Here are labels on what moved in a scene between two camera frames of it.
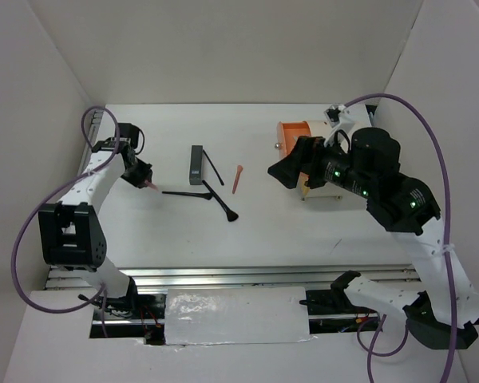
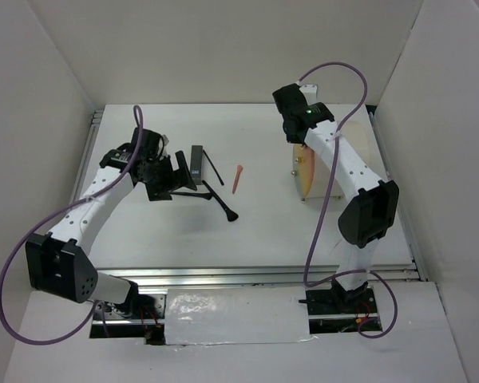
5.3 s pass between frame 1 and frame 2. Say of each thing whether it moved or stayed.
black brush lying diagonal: stayed
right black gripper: moved
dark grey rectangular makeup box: stayed
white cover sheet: stayed
